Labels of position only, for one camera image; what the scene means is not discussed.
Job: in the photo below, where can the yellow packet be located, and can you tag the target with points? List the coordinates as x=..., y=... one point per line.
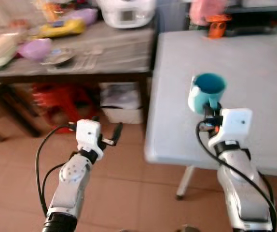
x=63, y=29

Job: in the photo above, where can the red plastic stool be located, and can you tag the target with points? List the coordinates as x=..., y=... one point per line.
x=61, y=104

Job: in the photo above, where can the grey folding table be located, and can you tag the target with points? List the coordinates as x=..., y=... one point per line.
x=225, y=58

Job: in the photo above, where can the dark wooden table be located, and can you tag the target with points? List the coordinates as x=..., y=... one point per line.
x=119, y=48

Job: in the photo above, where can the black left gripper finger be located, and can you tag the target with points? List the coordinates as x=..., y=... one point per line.
x=117, y=133

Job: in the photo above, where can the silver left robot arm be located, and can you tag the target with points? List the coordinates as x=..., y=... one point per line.
x=73, y=179

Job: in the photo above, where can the metal plate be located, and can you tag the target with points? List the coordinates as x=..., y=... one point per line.
x=57, y=57

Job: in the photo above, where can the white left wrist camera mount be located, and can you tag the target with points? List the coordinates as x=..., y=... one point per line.
x=88, y=133

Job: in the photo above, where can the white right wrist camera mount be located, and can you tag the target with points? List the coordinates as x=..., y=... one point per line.
x=235, y=123

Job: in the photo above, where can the white rice cooker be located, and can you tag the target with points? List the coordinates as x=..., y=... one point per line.
x=126, y=12

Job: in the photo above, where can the pink cloth item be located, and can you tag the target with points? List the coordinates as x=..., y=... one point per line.
x=206, y=10

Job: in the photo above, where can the white storage box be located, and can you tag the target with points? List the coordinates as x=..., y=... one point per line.
x=121, y=104

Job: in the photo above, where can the teal cup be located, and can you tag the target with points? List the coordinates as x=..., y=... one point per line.
x=208, y=89

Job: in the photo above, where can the orange black device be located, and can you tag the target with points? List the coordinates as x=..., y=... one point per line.
x=218, y=26

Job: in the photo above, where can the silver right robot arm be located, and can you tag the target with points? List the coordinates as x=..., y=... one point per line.
x=242, y=188

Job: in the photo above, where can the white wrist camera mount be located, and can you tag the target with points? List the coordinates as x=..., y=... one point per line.
x=235, y=123
x=88, y=133

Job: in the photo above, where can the orange packet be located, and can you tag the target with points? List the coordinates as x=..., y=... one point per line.
x=49, y=9

